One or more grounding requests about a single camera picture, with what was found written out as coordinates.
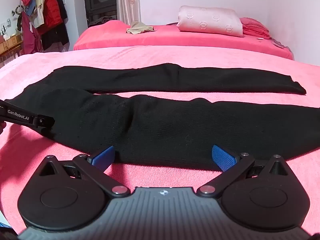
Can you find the beige cloth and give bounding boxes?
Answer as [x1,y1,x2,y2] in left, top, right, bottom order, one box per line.
[126,21,156,34]

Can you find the maroon garment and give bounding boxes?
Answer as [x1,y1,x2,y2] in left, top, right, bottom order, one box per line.
[21,11,43,54]

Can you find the red folded blanket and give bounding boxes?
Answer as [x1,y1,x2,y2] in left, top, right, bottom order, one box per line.
[239,17,271,40]

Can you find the pink patterned curtain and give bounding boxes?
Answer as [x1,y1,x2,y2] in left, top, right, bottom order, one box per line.
[117,0,142,25]

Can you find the pink towel-covered bed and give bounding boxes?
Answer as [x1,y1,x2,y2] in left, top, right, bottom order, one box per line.
[73,20,294,60]

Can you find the red puffer jacket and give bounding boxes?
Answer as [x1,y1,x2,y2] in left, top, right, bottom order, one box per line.
[37,0,63,35]

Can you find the white folded pillow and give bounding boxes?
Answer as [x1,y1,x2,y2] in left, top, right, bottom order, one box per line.
[176,5,243,37]

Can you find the hanging clothes red and dark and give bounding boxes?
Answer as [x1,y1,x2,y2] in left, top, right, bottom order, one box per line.
[41,0,69,50]

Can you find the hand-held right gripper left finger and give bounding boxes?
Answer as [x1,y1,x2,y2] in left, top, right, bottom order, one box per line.
[40,145,131,197]

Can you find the beige garment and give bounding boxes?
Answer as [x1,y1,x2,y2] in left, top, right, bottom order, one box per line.
[30,0,46,28]

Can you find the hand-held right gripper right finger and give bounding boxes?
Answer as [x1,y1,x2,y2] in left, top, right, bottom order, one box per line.
[197,144,288,198]

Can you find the dark garment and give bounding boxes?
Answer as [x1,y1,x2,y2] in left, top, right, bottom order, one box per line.
[88,16,117,27]

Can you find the black pants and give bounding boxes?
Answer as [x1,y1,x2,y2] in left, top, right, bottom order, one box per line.
[0,63,320,170]

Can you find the wooden drawer unit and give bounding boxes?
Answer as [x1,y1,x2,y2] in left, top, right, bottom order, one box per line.
[0,34,24,55]

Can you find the blue garment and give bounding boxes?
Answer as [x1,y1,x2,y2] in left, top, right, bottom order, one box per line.
[25,2,37,15]

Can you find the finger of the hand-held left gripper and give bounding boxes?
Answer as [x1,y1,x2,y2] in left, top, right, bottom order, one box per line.
[29,115,56,132]

